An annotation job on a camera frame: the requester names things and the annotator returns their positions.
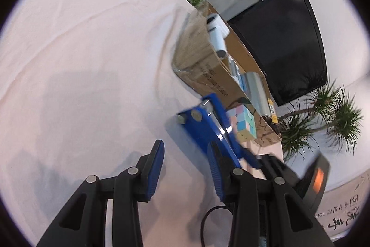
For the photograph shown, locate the brown cardboard box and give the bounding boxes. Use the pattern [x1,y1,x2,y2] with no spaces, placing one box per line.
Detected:
[172,1,282,147]

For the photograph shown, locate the black flat screen television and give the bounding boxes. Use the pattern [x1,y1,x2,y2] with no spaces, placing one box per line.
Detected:
[227,0,328,106]

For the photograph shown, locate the silver metal can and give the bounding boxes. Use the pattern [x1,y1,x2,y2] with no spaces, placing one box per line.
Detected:
[243,72,272,117]

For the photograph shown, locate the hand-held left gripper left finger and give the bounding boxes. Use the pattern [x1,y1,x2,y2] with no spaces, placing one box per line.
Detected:
[36,139,165,247]

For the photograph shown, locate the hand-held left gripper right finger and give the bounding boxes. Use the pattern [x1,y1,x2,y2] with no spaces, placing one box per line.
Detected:
[207,141,336,247]

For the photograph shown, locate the spiky green palm plant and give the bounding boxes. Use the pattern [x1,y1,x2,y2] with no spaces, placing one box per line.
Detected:
[276,79,364,162]

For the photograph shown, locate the pastel puzzle cube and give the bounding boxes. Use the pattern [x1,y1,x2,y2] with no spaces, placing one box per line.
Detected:
[226,105,259,143]

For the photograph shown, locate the white calligraphy printed cloth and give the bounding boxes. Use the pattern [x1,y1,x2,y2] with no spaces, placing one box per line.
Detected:
[314,170,370,242]

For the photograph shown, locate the black cable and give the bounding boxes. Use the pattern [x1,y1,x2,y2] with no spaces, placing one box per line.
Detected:
[201,205,233,247]

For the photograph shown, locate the blue device with metal studs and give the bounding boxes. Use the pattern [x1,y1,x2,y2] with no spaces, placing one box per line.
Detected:
[176,93,243,169]

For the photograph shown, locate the yellow and black canister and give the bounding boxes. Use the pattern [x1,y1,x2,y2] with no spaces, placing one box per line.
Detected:
[262,98,279,126]

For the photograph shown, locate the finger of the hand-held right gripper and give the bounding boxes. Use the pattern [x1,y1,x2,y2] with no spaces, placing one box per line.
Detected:
[241,149,301,190]

